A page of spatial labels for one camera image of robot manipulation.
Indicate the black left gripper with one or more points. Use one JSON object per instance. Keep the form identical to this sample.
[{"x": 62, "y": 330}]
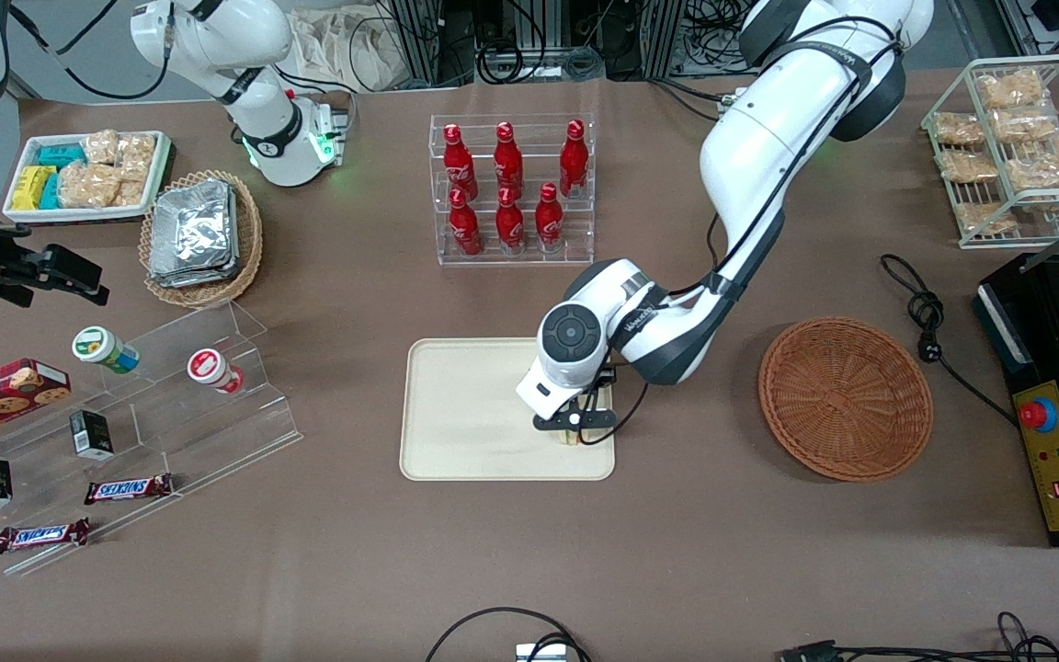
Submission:
[{"x": 607, "y": 382}]

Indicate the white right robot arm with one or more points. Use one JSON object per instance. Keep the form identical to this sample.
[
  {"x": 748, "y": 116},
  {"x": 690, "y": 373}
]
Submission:
[{"x": 254, "y": 37}]

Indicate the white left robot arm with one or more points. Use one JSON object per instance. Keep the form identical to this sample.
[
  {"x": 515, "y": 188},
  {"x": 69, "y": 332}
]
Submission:
[{"x": 768, "y": 147}]

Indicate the white rectangular snack tray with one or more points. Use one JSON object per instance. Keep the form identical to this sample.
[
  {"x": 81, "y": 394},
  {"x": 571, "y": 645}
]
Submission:
[{"x": 88, "y": 216}]

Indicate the cream plastic tray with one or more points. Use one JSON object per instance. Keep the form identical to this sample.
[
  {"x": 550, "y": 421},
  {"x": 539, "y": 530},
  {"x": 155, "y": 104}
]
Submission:
[{"x": 465, "y": 414}]

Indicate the oval light wicker basket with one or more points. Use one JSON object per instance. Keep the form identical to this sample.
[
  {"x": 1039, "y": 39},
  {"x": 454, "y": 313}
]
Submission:
[{"x": 249, "y": 239}]

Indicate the round brown wicker basket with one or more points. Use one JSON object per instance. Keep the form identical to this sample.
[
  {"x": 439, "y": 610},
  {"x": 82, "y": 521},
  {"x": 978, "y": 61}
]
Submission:
[{"x": 847, "y": 400}]

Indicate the green lid yogurt cup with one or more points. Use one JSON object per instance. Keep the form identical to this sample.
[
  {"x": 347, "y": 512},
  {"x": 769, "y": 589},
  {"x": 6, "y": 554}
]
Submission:
[{"x": 102, "y": 348}]

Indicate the teal snack packet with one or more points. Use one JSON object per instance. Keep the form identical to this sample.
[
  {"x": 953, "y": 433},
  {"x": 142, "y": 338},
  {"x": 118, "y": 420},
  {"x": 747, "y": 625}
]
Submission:
[
  {"x": 61, "y": 155},
  {"x": 51, "y": 191}
]

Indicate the clear bag of rice crackers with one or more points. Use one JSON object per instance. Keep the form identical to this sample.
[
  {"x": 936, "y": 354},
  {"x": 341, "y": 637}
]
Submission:
[
  {"x": 136, "y": 156},
  {"x": 130, "y": 193},
  {"x": 101, "y": 147},
  {"x": 88, "y": 186}
]

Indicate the yellow snack packet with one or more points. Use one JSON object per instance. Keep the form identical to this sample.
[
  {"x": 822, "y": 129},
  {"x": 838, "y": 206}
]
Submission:
[{"x": 31, "y": 188}]

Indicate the silver foil packet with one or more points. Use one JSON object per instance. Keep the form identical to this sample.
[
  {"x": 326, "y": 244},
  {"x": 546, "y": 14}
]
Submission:
[
  {"x": 189, "y": 225},
  {"x": 203, "y": 279}
]

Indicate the red lid yogurt cup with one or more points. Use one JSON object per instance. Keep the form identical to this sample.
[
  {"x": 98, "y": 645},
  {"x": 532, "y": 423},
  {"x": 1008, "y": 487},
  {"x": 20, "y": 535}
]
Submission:
[{"x": 210, "y": 368}]

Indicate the clear acrylic step display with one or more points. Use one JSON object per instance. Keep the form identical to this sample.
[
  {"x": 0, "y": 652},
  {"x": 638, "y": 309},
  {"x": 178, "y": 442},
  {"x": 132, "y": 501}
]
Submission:
[{"x": 199, "y": 432}]

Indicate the clear acrylic bottle rack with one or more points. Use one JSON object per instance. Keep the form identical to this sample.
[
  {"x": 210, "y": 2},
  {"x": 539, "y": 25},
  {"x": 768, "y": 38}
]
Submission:
[{"x": 575, "y": 230}]

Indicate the brown Snickers bar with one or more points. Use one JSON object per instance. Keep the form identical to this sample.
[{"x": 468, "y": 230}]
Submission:
[
  {"x": 128, "y": 488},
  {"x": 42, "y": 535}
]

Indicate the red cola bottle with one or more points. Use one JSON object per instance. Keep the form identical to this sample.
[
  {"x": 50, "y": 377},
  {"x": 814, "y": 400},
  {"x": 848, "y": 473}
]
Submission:
[
  {"x": 465, "y": 230},
  {"x": 508, "y": 161},
  {"x": 549, "y": 221},
  {"x": 510, "y": 225},
  {"x": 461, "y": 165},
  {"x": 574, "y": 161}
]

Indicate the small white device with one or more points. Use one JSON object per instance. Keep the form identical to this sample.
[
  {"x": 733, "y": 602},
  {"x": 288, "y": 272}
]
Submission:
[{"x": 540, "y": 653}]

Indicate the beige cloth bag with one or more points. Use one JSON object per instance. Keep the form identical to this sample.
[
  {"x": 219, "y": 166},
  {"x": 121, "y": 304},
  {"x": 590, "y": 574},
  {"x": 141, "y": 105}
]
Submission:
[{"x": 346, "y": 46}]

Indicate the red emergency stop button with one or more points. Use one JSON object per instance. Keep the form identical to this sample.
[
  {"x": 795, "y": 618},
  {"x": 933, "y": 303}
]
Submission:
[{"x": 1039, "y": 416}]

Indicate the bagged fried snack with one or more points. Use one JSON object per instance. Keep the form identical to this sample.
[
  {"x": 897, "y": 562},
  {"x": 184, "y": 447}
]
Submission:
[
  {"x": 967, "y": 166},
  {"x": 1046, "y": 165},
  {"x": 984, "y": 217},
  {"x": 958, "y": 129},
  {"x": 1024, "y": 124},
  {"x": 1009, "y": 89}
]

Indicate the aluminium profile frame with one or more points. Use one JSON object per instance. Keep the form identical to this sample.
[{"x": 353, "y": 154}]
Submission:
[{"x": 417, "y": 41}]

